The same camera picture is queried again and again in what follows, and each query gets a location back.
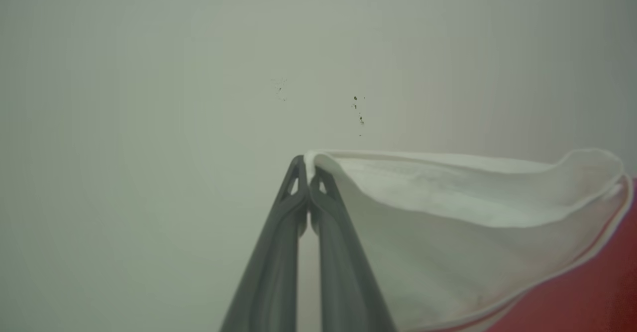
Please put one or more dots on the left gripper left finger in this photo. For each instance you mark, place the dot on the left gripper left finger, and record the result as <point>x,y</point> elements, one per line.
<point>271,272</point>

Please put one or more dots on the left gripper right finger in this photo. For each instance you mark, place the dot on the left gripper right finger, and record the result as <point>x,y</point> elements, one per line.
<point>343,282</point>

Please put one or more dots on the red and white garment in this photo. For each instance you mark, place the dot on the red and white garment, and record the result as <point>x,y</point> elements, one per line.
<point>448,222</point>

